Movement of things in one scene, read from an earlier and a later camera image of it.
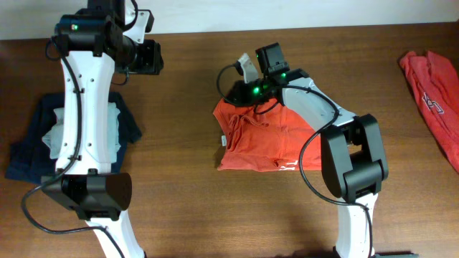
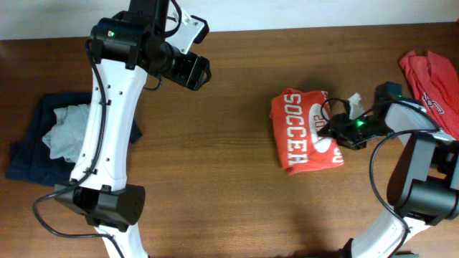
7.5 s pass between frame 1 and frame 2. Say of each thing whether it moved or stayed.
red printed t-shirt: stayed
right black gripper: moved
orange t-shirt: moved
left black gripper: moved
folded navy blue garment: stayed
